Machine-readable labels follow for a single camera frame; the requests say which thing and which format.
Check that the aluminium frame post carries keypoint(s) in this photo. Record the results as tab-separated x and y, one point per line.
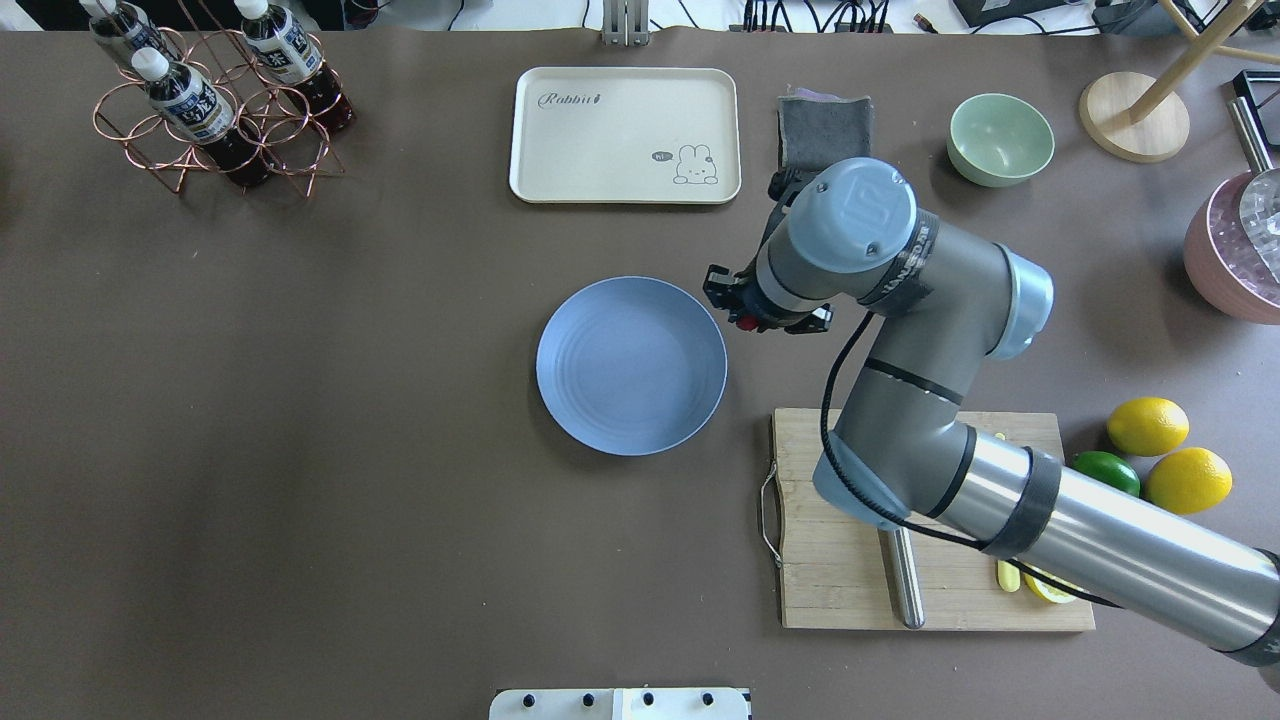
625	23

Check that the wooden cup tree stand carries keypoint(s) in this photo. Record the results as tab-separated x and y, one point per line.
1140	118

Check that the cream rabbit tray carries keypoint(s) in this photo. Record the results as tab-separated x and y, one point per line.
625	135

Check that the steel muddler black tip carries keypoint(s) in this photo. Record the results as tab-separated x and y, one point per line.
905	579

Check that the green bowl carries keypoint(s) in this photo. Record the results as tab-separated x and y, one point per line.
998	140

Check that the green lime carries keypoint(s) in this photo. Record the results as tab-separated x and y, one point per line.
1109	469

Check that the yellow plastic knife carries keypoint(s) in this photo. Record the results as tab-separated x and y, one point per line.
1008	578

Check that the yellow lemon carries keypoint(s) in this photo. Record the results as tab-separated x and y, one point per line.
1147	426
1189	480

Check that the dark grey folded cloth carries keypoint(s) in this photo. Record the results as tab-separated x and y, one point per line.
818	130

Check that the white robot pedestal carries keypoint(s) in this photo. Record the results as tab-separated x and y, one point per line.
623	703

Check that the dark drink bottle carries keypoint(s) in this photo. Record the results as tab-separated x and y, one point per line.
196	109
121	29
292	60

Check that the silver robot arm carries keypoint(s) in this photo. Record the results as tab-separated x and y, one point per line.
950	300

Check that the metal ice scoop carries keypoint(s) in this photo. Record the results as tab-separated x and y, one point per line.
1258	207

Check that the copper wire bottle rack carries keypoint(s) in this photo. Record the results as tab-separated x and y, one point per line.
253	99

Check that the pink bowl with ice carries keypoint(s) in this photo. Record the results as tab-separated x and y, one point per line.
1221	262

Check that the blue round plate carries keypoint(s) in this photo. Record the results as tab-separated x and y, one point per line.
631	366

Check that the wooden cutting board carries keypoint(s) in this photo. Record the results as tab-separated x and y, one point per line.
833	573

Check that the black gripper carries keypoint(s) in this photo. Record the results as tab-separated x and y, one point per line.
722	292

